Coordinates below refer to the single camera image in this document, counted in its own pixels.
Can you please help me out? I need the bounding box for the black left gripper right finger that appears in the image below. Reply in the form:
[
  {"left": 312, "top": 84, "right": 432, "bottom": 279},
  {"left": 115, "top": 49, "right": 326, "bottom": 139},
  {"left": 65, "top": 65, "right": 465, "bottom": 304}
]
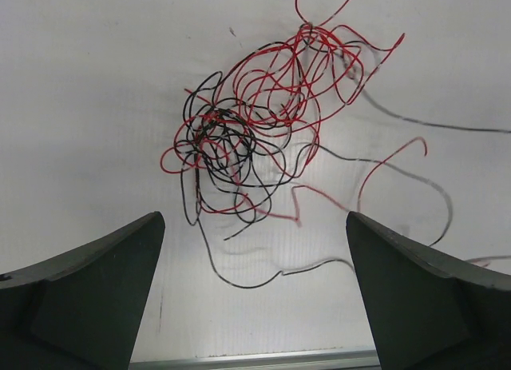
[{"left": 346, "top": 212, "right": 510, "bottom": 369}]

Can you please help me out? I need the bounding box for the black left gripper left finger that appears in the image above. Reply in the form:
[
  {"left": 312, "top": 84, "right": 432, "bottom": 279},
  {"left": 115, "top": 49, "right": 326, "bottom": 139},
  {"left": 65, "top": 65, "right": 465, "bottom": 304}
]
[{"left": 1, "top": 212, "right": 165, "bottom": 369}]

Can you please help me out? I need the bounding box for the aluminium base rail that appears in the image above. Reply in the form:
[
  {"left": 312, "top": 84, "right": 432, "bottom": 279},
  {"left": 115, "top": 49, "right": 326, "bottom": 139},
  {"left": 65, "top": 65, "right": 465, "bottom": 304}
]
[{"left": 129, "top": 348, "right": 381, "bottom": 370}]

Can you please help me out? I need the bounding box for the red thin wire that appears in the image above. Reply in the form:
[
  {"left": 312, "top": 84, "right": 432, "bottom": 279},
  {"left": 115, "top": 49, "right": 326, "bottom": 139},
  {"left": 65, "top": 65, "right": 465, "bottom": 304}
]
[{"left": 160, "top": 0, "right": 428, "bottom": 227}]

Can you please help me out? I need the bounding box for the black thin wire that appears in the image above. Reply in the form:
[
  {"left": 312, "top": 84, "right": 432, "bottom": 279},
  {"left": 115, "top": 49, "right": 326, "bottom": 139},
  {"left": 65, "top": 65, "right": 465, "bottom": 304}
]
[{"left": 175, "top": 24, "right": 511, "bottom": 289}]

